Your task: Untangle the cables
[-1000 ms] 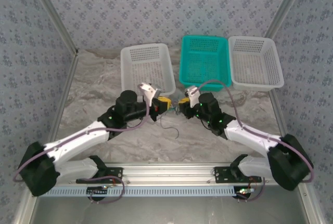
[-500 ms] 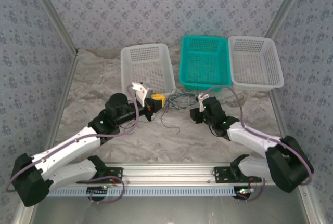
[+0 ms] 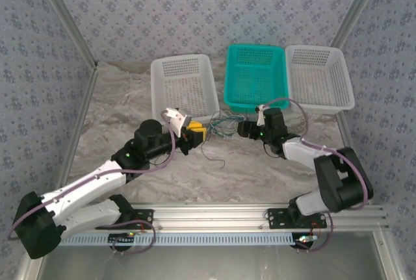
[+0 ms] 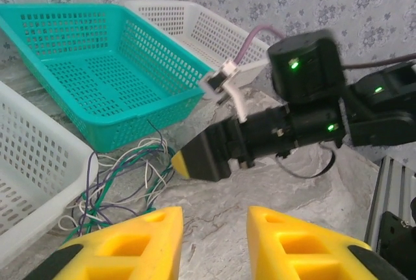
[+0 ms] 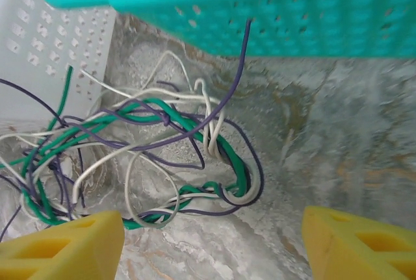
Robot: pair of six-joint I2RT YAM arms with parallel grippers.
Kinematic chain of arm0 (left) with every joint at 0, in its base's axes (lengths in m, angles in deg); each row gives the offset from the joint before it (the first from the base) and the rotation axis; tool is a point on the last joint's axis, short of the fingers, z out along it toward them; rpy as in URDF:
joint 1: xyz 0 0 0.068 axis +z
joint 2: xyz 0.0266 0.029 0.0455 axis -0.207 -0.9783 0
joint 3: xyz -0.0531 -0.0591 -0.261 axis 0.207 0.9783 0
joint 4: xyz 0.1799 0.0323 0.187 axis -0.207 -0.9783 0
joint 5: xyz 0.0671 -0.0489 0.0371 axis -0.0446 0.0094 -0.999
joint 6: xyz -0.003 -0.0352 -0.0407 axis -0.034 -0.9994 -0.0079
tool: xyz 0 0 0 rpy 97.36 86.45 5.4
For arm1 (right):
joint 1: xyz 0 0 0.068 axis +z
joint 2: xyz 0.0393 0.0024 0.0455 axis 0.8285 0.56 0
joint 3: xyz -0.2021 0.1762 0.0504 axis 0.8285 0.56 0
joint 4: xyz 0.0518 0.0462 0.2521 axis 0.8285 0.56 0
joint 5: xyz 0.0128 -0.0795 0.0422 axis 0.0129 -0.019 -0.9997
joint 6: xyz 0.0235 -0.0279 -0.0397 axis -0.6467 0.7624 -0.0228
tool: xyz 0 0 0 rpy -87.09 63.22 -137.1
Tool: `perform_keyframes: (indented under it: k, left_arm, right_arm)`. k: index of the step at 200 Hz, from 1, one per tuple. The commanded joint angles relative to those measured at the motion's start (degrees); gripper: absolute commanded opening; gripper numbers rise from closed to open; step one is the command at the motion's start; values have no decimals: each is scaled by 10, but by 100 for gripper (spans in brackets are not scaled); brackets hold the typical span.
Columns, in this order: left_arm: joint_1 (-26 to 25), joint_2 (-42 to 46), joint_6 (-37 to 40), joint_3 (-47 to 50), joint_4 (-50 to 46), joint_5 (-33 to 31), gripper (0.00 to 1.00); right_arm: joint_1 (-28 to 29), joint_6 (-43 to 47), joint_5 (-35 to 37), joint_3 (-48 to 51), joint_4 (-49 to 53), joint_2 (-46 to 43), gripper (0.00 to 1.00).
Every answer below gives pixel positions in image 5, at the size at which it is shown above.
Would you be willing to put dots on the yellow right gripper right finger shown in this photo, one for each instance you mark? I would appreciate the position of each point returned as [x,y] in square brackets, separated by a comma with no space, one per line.
[357,254]

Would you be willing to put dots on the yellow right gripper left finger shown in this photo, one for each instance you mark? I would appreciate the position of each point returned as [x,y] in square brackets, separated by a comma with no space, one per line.
[65,247]

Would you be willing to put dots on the white perforated plastic basket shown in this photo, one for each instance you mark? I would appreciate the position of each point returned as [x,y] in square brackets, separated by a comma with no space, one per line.
[9,98]

